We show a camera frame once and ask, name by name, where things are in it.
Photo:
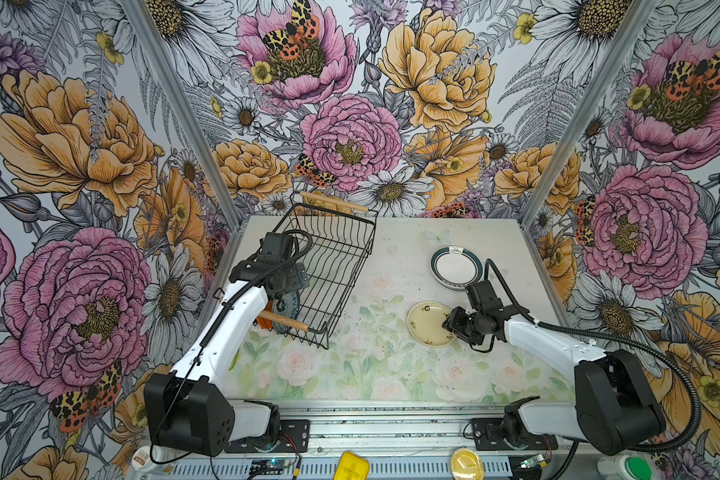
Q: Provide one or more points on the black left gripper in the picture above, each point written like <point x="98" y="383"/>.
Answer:
<point x="297" y="277"/>

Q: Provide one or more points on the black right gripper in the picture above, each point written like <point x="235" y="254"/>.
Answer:
<point x="453" y="322"/>

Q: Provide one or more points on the teal patterned plate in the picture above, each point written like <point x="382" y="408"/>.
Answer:
<point x="288" y="305"/>

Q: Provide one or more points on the black wire dish rack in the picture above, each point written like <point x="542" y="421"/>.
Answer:
<point x="342" y="238"/>

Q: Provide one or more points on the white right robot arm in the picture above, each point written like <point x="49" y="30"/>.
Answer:
<point x="614" y="408"/>

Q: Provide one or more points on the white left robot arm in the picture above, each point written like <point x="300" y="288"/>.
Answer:
<point x="188" y="410"/>

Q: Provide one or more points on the round yellow lid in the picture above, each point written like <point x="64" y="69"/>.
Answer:
<point x="465" y="464"/>

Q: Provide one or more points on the yellow plastic block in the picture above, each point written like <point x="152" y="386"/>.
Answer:
<point x="351" y="467"/>

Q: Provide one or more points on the green white button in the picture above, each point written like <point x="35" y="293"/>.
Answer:
<point x="624" y="467"/>

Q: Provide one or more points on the white bottle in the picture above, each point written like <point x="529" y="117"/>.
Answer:
<point x="147" y="462"/>

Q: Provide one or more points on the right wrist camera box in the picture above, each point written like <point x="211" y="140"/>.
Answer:
<point x="483" y="298"/>

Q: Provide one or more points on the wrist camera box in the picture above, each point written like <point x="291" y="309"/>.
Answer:
<point x="276" y="248"/>
<point x="483" y="298"/>

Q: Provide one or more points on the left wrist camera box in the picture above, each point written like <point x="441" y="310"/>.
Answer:
<point x="276" y="248"/>

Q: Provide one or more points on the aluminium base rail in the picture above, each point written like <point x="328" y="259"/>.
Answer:
<point x="398" y="439"/>

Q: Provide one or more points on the aluminium left corner post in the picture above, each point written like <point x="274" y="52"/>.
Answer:
<point x="148" y="36"/>

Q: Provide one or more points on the aluminium corner post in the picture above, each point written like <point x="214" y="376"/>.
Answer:
<point x="148" y="36"/>
<point x="626" y="37"/>

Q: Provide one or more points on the aluminium right corner post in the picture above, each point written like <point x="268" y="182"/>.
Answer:
<point x="626" y="37"/>

